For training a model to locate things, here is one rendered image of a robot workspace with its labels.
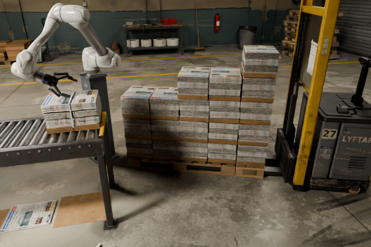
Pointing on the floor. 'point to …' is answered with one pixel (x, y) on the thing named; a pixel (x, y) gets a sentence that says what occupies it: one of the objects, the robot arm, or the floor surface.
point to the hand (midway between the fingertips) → (72, 88)
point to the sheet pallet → (12, 50)
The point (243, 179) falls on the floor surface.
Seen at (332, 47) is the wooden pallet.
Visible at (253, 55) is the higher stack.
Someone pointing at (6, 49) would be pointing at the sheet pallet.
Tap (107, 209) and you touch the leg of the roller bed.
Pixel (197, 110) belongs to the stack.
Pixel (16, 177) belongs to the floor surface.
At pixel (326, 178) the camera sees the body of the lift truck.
